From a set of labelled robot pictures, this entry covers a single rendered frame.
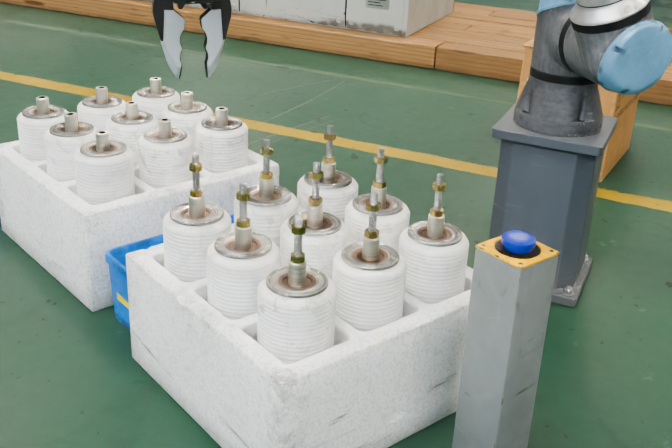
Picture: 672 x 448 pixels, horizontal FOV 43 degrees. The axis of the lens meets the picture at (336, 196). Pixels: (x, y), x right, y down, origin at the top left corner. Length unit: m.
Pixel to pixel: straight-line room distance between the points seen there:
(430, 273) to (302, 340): 0.22
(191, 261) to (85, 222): 0.27
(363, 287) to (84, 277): 0.57
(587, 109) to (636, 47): 0.20
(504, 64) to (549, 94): 1.47
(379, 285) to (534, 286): 0.19
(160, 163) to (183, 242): 0.33
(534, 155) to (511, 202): 0.10
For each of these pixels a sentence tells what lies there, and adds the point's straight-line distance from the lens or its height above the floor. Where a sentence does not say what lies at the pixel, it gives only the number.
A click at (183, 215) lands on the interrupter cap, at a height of 0.25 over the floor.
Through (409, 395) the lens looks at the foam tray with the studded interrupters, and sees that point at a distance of 1.17.
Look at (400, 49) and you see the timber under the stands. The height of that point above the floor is 0.05.
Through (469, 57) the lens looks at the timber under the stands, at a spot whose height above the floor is 0.06.
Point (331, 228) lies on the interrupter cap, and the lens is 1.17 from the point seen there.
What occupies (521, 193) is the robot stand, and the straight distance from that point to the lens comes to 1.52.
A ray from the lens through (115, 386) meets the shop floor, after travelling 1.31.
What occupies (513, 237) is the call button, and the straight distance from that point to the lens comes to 1.02.
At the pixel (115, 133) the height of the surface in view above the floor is 0.24.
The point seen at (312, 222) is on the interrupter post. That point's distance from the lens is 1.18.
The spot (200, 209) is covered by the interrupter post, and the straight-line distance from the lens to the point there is 1.20.
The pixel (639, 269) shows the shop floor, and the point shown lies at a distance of 1.76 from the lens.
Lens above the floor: 0.76
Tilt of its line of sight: 23 degrees down
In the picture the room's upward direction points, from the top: 3 degrees clockwise
